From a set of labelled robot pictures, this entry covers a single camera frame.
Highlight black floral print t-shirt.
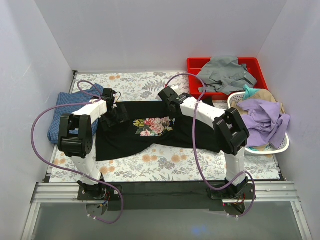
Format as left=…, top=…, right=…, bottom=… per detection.
left=95, top=97, right=223, bottom=162

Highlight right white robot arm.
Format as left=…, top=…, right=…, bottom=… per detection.
left=158, top=86, right=250, bottom=199

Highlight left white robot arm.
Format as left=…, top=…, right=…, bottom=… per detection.
left=57, top=88, right=129, bottom=201

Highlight red plastic bin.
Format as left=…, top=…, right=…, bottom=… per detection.
left=186, top=57, right=268, bottom=100

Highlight blue checkered folded shirt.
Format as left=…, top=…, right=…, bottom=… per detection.
left=47, top=83, right=104, bottom=144

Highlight grey shirt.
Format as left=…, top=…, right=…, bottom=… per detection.
left=197, top=56, right=258, bottom=95

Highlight white plastic laundry basket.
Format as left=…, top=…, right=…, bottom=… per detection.
left=227, top=91, right=290, bottom=155

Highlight floral patterned table mat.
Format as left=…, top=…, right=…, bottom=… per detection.
left=48, top=71, right=281, bottom=182

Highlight teal garment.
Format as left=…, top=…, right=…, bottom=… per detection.
left=243, top=85, right=260, bottom=100

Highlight beige garment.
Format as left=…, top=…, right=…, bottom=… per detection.
left=231, top=89, right=277, bottom=115

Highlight lilac purple shirt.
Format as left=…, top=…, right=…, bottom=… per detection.
left=235, top=99, right=291, bottom=149

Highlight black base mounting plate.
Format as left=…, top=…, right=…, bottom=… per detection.
left=77, top=180, right=255, bottom=212

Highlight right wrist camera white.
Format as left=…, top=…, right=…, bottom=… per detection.
left=170, top=85, right=179, bottom=93

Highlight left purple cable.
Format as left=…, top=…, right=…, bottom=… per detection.
left=32, top=80, right=125, bottom=224

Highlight aluminium frame rail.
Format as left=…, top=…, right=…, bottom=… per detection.
left=22, top=181, right=312, bottom=240

